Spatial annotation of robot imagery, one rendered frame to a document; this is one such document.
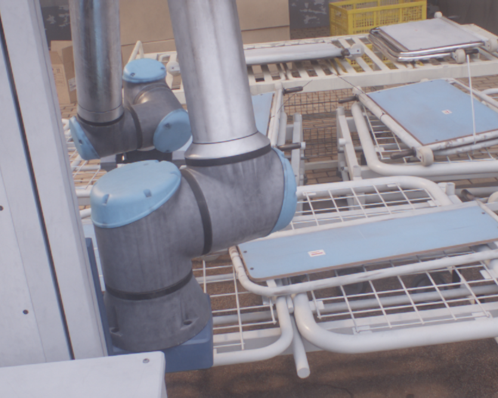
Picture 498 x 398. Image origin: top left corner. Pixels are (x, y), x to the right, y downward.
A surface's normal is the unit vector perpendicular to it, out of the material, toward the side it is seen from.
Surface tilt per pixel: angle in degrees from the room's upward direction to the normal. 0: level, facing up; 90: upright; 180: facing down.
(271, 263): 1
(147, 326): 70
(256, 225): 109
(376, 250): 1
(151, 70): 19
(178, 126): 115
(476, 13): 101
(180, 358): 90
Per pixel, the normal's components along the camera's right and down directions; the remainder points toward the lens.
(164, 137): 0.54, 0.65
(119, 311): -0.52, 0.04
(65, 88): -0.40, 0.40
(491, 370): -0.07, -0.91
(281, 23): 0.20, 0.38
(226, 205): 0.40, -0.08
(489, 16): -0.22, 0.57
